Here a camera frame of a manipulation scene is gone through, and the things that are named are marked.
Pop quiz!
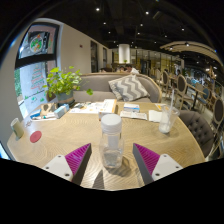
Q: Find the clear plastic cup with straw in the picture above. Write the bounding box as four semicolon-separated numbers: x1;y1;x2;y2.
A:
158;89;181;135

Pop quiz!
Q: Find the clear bottle with white cap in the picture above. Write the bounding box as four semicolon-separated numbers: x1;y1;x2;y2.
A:
99;113;125;170

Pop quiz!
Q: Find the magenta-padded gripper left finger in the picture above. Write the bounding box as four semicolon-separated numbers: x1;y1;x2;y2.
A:
41;143;93;186

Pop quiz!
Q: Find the blue flat pack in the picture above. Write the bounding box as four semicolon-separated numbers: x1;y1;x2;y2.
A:
29;109;43;120

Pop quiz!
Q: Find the long white box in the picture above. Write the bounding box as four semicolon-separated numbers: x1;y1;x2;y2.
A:
98;98;118;121

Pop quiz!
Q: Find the brown cardboard stand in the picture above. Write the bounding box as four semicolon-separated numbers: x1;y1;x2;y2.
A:
39;102;58;117

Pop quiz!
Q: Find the group of ceiling lights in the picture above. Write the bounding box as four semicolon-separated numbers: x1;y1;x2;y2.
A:
94;6;201;48

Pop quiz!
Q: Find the light blue small box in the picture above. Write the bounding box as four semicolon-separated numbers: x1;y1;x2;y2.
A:
53;103;70;119

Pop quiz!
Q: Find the grey tufted chair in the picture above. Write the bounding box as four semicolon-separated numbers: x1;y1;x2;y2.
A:
178;109;214;158

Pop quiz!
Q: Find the white leaflet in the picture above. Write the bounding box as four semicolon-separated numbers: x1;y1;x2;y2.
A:
119;110;148;121

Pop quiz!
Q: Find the green potted plant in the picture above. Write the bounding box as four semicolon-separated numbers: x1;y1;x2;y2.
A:
42;65;94;108

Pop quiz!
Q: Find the white cylindrical column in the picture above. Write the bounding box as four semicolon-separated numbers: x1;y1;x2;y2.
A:
118;43;132;64

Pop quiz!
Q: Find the flat round red coaster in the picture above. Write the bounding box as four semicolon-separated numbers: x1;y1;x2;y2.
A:
29;130;43;144

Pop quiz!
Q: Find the window with tree decals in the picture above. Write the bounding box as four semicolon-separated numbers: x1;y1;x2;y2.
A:
13;21;61;116

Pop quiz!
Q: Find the green and white mug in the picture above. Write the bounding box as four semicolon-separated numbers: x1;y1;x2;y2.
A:
9;117;25;140

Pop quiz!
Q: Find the small blue and white booklet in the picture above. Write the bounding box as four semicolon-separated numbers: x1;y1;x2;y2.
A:
123;103;141;113

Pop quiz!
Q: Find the group of dining chairs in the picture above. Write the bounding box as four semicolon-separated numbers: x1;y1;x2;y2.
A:
160;69;224;134

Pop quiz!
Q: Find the grey chevron cushion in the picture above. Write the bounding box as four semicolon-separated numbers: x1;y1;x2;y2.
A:
107;74;150;102

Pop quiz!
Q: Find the white napkin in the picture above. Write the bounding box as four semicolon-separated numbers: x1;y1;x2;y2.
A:
148;109;163;123

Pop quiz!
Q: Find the grey curved sofa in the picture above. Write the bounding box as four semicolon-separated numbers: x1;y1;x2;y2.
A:
71;71;163;104

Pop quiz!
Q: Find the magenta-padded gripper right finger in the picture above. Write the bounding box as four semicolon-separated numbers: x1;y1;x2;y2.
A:
132;143;184;186

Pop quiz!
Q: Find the yellow card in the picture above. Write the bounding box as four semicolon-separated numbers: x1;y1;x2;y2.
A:
154;102;167;112

